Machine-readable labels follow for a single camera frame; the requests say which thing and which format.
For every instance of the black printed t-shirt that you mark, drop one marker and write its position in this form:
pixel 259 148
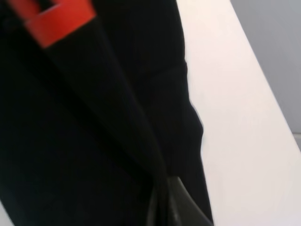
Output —
pixel 95 111

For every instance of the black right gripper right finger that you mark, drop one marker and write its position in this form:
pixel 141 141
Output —
pixel 189 213

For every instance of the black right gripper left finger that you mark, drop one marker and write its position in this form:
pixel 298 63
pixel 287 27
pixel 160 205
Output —
pixel 153 212

